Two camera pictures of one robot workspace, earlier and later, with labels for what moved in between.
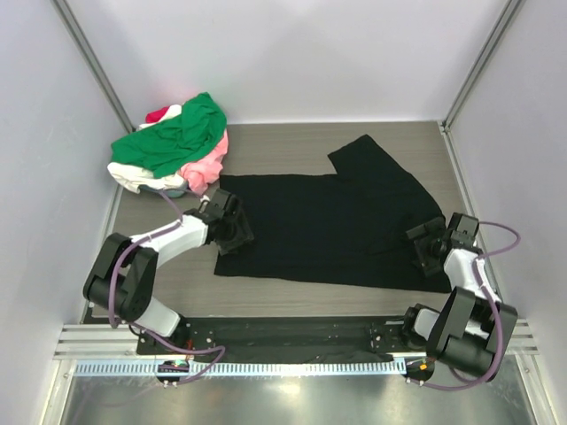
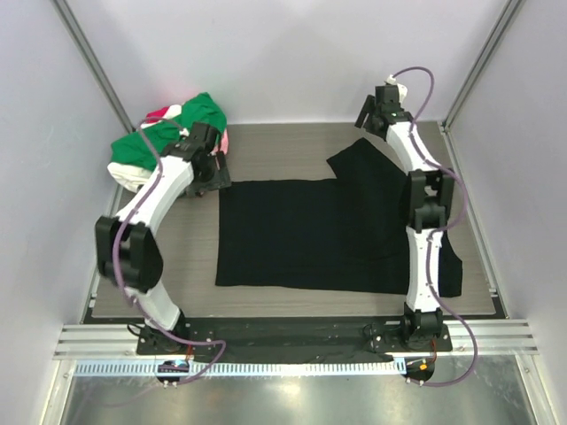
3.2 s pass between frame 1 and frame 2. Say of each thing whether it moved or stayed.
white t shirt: stayed
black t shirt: stayed
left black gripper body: moved
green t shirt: stayed
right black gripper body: moved
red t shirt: stayed
